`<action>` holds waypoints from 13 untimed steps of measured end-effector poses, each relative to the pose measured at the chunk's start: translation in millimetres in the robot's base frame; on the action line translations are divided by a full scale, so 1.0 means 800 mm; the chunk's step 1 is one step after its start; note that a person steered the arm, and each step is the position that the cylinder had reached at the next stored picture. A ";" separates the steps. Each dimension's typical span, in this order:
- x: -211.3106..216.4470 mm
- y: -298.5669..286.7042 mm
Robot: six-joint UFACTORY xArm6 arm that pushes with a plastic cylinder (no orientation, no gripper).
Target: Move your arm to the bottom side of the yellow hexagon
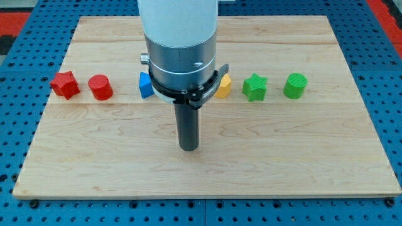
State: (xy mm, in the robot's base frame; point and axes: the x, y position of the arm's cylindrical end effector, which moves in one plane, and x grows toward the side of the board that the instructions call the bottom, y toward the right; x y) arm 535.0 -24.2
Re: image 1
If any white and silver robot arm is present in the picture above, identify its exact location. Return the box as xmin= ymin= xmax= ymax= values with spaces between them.
xmin=138 ymin=0 xmax=218 ymax=90

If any yellow hexagon block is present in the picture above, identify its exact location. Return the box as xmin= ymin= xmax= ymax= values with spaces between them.
xmin=214 ymin=73 xmax=232 ymax=99

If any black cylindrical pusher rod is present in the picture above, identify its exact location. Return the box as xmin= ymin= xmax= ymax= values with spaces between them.
xmin=175 ymin=104 xmax=199 ymax=151

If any green star block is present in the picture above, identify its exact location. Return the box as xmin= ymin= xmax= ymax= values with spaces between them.
xmin=242 ymin=73 xmax=268 ymax=102

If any blue block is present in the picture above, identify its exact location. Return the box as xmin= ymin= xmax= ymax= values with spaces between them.
xmin=138 ymin=72 xmax=155 ymax=99

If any light wooden board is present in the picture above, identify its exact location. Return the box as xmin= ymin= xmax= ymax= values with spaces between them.
xmin=13 ymin=16 xmax=401 ymax=200

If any green cylinder block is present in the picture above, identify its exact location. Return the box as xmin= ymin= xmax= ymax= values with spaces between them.
xmin=283 ymin=73 xmax=308 ymax=99

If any red cylinder block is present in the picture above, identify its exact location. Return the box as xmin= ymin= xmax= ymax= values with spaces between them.
xmin=88 ymin=74 xmax=113 ymax=100

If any red star block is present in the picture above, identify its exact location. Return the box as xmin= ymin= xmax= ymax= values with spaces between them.
xmin=50 ymin=71 xmax=80 ymax=100

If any black clamp ring with lever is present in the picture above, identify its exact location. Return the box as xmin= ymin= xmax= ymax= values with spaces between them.
xmin=148 ymin=63 xmax=230 ymax=110

